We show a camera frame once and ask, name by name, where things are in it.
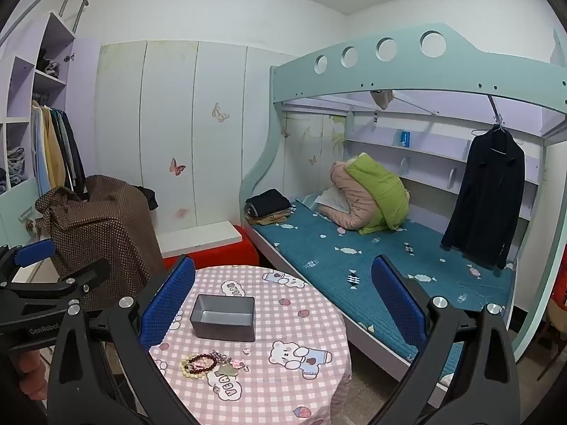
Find wire clothes hanger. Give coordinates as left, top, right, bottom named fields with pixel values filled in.
left=471, top=114, right=524, bottom=157

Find dark red bead bracelet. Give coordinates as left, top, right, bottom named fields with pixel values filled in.
left=184, top=352, right=219, bottom=373

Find black hanging jacket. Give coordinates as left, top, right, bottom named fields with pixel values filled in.
left=440, top=124, right=526, bottom=271

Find person's left hand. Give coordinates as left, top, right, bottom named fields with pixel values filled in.
left=10, top=349, right=49, bottom=391

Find folded black clothes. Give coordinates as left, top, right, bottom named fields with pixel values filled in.
left=245, top=188, right=293, bottom=219

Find green flower wall decal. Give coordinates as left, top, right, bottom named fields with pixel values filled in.
left=300, top=114, right=347, bottom=153

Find silver chain necklace pink pendant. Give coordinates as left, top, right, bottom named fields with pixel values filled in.
left=210, top=349, right=251, bottom=373

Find black cloth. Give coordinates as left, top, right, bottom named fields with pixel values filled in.
left=136, top=185, right=159, bottom=212

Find folded tan clothes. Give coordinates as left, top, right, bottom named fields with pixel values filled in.
left=246, top=210, right=294, bottom=227

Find lavender white wardrobe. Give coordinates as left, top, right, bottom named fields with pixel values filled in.
left=0, top=11, right=103, bottom=251

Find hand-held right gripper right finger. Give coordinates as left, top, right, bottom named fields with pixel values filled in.
left=371, top=254, right=522, bottom=425

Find white pillow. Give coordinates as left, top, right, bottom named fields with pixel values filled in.
left=312, top=187, right=352, bottom=219

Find cream bead bracelet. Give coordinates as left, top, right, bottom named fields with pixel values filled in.
left=179, top=360, right=209, bottom=380

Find dark clothes on shelf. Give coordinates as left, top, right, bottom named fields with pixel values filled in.
left=35, top=48, right=63, bottom=79

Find green and pink quilt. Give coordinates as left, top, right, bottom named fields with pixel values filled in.
left=316, top=153, right=410, bottom=235

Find wooden chair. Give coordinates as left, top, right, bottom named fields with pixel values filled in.
left=530, top=296, right=567, bottom=382

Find pink checked bear tablecloth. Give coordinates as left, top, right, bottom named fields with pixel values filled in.
left=148, top=266, right=353, bottom=425

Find yellow hanging garment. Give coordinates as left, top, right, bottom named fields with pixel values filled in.
left=42, top=106, right=68, bottom=189

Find red stool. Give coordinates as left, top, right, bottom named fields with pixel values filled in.
left=163, top=225, right=260, bottom=272

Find brown dotted cloth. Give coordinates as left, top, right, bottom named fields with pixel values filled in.
left=35, top=175, right=167, bottom=311

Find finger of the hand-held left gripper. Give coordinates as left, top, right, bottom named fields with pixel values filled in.
left=0, top=238, right=57, bottom=290
left=0, top=257, right=111, bottom=316

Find beige hanging cloth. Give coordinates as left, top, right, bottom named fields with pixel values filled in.
left=371, top=89, right=396, bottom=110

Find red cloth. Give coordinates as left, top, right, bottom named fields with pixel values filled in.
left=550, top=269, right=567, bottom=309

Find grey metal box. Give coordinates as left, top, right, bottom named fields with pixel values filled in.
left=190, top=293, right=257, bottom=343

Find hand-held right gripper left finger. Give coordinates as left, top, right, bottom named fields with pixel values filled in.
left=46, top=254, right=198, bottom=425

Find light blue hanging garment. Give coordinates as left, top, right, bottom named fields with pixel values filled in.
left=30, top=104, right=51, bottom=198

